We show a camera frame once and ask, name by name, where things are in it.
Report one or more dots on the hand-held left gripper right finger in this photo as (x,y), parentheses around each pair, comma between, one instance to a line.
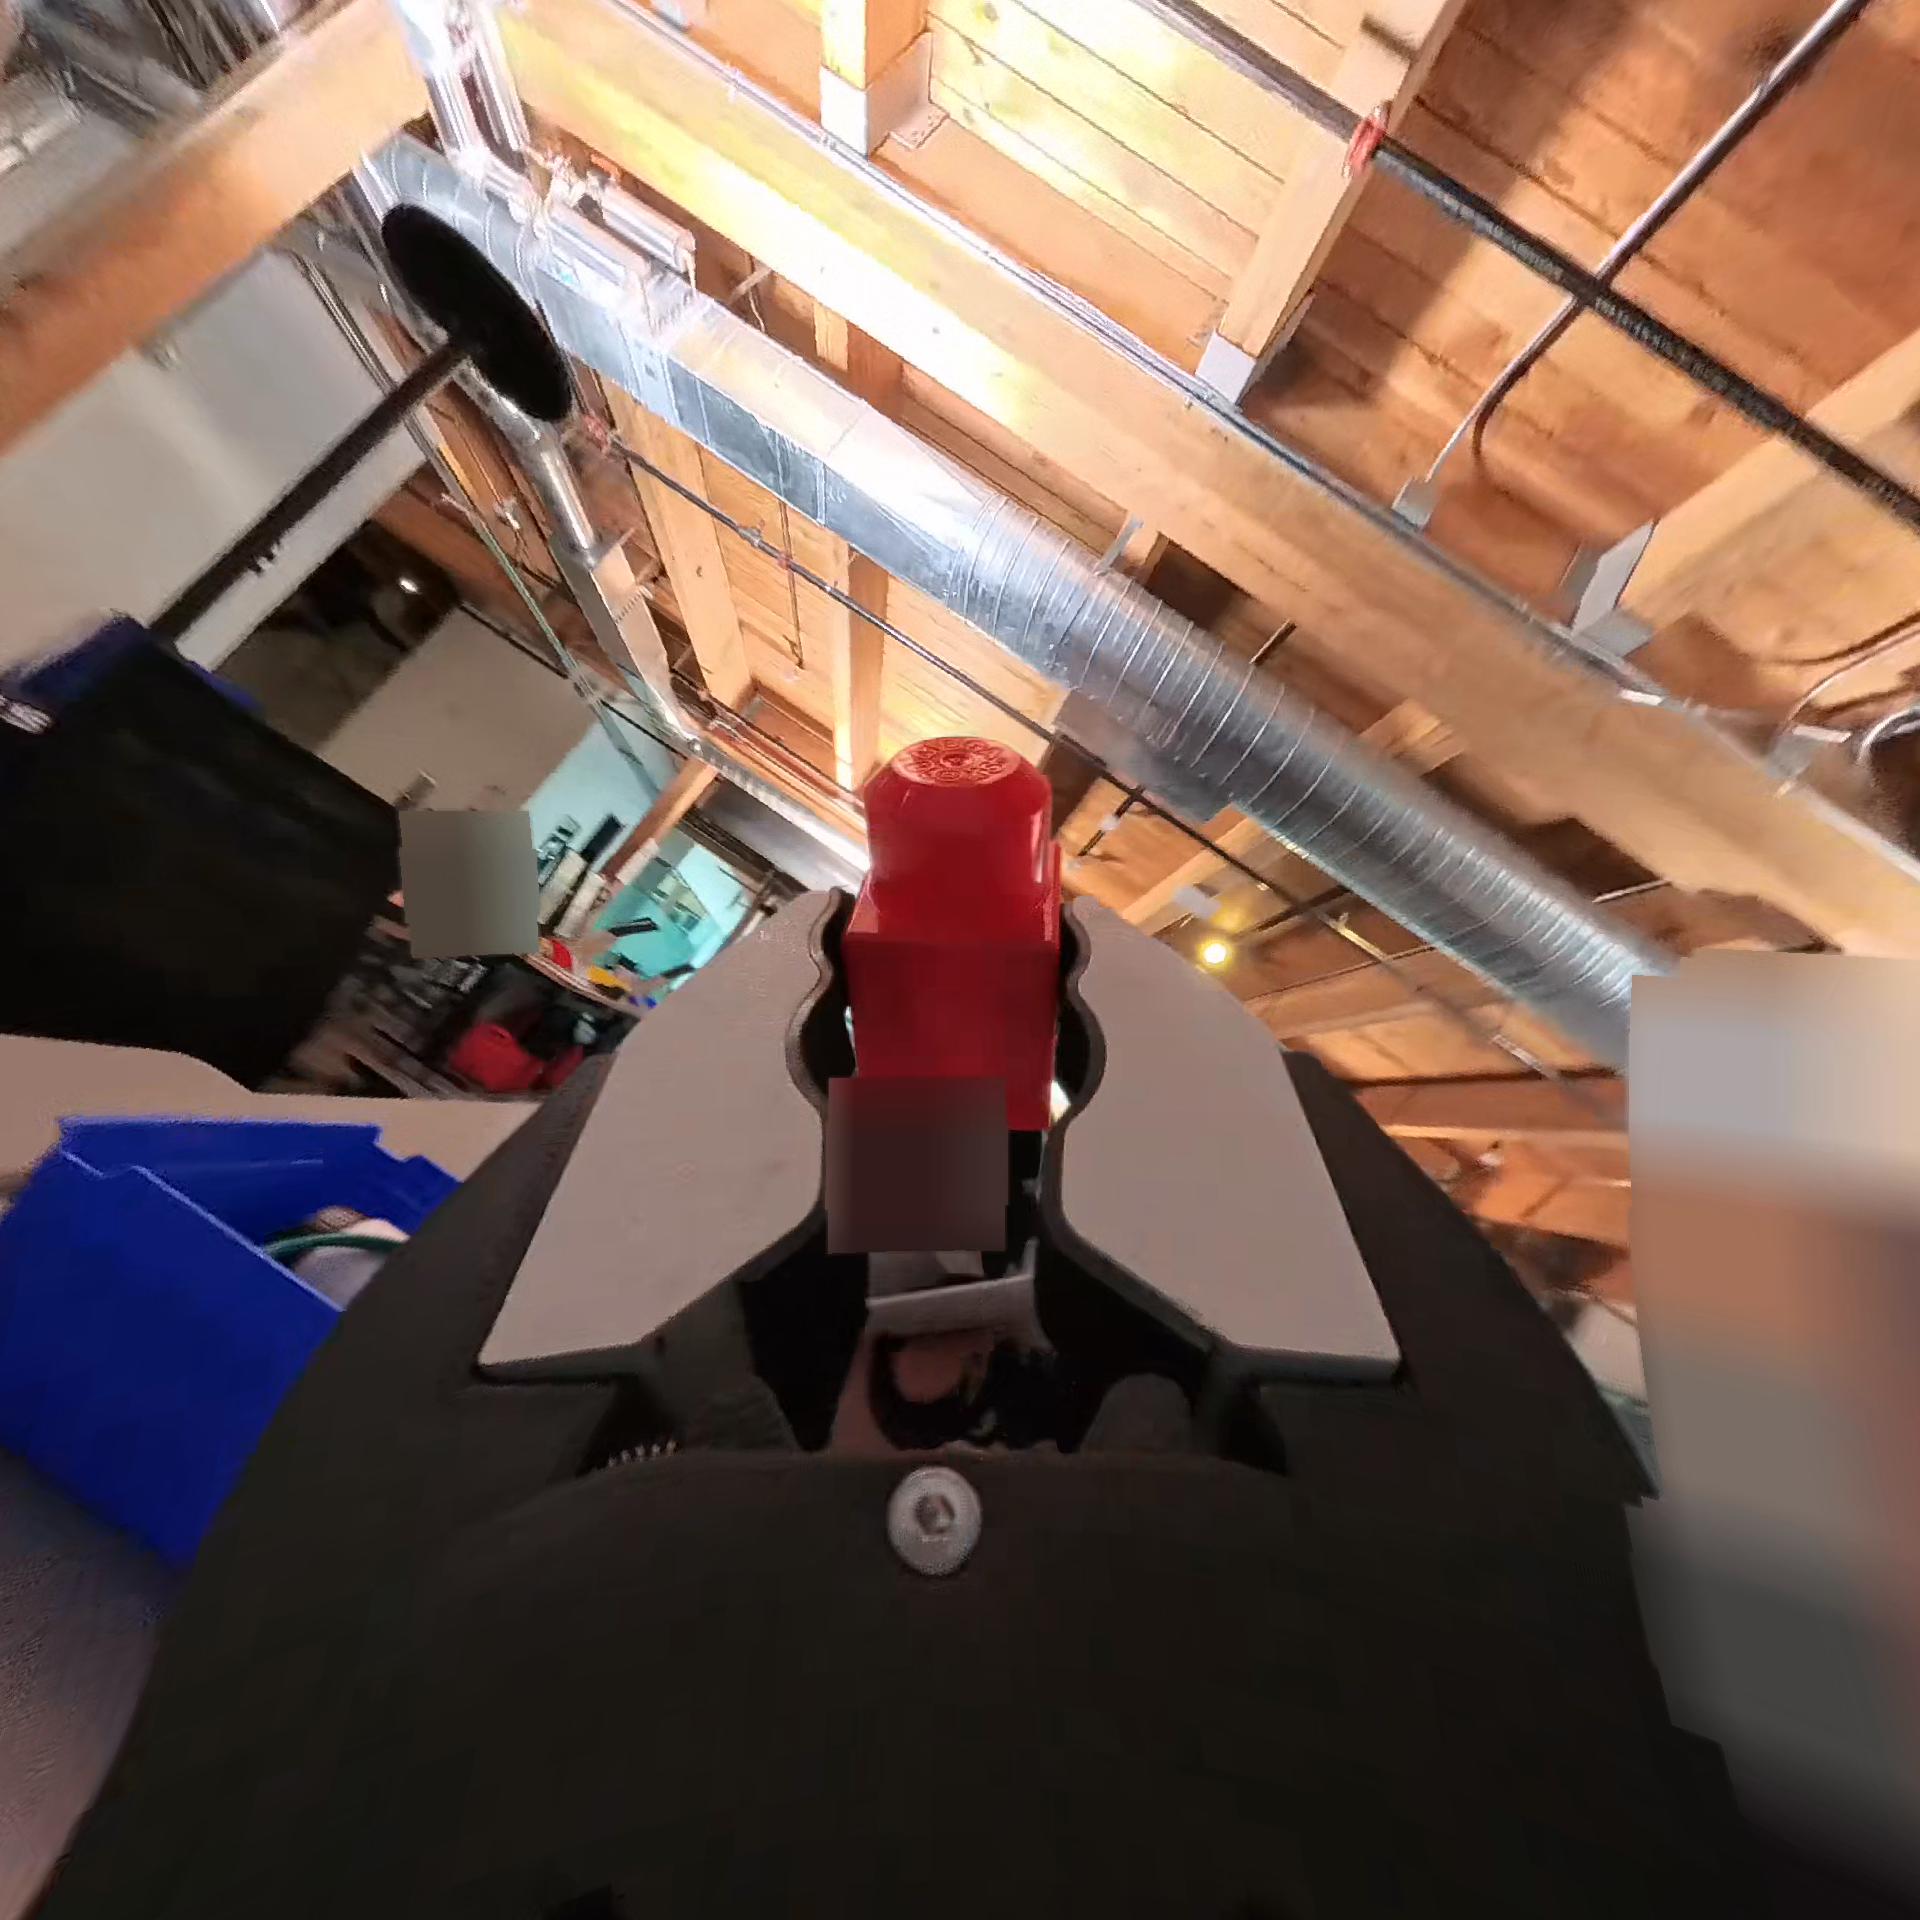
(1216,1183)

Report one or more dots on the blue plastic bin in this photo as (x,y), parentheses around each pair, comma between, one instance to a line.
(135,1350)

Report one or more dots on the wooden post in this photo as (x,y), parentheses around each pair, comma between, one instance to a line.
(196,195)

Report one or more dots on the white bottle black cap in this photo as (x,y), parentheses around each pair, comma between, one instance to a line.
(353,1276)

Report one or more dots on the black mesh office chair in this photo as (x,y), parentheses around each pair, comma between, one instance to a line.
(182,870)

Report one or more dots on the silver ventilation duct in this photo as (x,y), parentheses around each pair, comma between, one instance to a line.
(1142,661)

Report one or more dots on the red bin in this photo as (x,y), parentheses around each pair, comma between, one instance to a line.
(505,1056)

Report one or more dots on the red plastic block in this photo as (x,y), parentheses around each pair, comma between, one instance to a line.
(954,900)

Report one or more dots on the black ceiling pipe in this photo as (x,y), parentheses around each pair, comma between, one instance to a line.
(1649,324)

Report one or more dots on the black floor lamp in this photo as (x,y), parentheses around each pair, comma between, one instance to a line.
(482,301)

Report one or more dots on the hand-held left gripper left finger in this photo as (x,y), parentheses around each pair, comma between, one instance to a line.
(676,1183)

